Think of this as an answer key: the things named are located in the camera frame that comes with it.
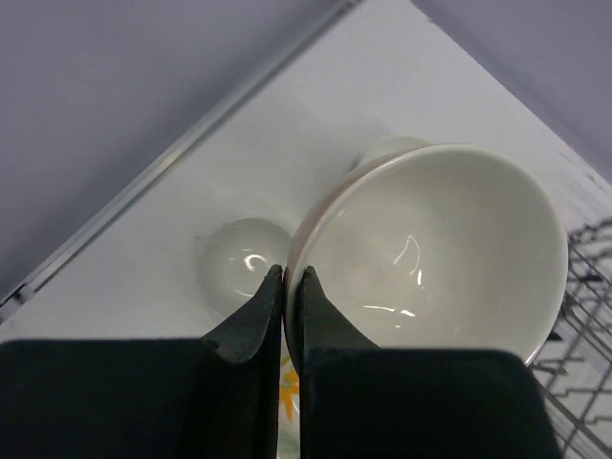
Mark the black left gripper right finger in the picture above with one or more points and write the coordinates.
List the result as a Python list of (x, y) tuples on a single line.
[(358, 400)]

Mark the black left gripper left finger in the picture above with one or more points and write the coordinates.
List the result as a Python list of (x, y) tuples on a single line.
[(215, 396)]

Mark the orange green floral bowl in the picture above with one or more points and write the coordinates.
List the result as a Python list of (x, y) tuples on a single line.
[(288, 413)]

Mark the beige bowl with flower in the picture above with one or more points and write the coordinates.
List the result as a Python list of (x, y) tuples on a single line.
[(233, 261)]

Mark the beige bowl with plant drawing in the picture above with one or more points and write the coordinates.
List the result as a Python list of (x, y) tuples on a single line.
[(440, 246)]

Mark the light blue bowl rack end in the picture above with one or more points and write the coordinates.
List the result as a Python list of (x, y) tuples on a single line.
[(396, 145)]

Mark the grey wire dish rack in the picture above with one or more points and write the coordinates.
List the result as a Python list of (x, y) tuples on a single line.
[(573, 368)]

